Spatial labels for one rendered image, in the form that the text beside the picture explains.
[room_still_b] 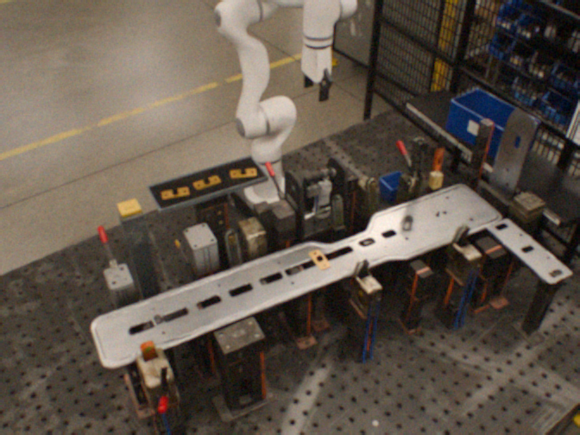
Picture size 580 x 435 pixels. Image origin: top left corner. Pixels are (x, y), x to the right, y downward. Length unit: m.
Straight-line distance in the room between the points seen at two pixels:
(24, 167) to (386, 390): 3.03
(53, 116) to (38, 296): 2.58
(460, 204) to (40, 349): 1.52
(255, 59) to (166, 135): 2.29
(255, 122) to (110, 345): 0.92
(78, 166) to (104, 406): 2.44
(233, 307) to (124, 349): 0.32
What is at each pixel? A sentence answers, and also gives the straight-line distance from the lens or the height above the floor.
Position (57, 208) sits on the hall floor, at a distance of 3.83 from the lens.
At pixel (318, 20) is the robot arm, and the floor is 1.68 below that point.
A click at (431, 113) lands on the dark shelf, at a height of 1.03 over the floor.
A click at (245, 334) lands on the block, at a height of 1.03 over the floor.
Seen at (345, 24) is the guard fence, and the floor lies 0.41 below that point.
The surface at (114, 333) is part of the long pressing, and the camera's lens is 1.73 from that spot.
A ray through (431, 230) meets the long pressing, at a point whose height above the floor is 1.00.
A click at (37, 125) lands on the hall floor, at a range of 4.68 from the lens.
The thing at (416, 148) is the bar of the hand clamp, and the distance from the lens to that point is 2.03.
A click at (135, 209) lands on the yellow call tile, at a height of 1.16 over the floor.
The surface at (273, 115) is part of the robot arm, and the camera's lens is 2.14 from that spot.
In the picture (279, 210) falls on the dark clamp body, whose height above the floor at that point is 1.08.
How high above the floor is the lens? 2.32
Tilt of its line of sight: 42 degrees down
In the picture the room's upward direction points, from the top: straight up
